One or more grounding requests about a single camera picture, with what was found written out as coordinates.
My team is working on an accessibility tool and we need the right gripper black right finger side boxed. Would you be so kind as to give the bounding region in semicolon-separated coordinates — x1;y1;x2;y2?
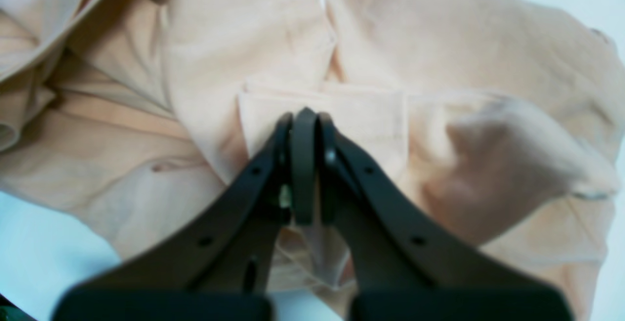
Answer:
316;112;572;321

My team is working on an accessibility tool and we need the right gripper black left finger side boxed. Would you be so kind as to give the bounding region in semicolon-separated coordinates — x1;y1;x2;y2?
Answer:
53;107;315;321

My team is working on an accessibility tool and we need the peach pink T-shirt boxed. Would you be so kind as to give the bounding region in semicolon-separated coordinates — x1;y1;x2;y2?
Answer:
1;0;624;321

